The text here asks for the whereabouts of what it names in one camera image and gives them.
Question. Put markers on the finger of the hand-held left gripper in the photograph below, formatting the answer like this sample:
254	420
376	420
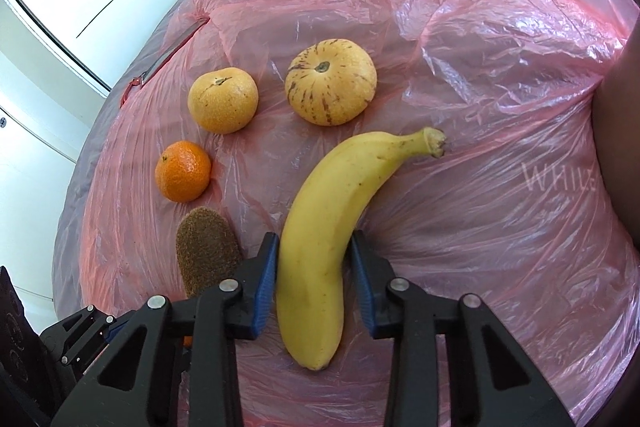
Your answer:
82	329

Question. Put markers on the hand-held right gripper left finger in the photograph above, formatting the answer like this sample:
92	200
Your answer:
265	282

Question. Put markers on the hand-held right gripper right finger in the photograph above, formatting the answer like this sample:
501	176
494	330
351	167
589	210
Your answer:
362	282

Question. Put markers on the yellow banana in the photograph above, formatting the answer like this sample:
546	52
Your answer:
320	232

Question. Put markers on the brown kiwi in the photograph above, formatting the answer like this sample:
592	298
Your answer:
205	247

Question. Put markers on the orange tangerine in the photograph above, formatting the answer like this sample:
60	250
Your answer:
187	341
183	171

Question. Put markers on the golden round pear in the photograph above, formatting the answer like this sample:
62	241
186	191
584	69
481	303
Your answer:
222	101

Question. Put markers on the striped yellow pepino melon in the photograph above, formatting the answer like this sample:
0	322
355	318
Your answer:
330	82

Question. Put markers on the pink plastic sheet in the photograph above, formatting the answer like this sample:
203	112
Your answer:
475	107

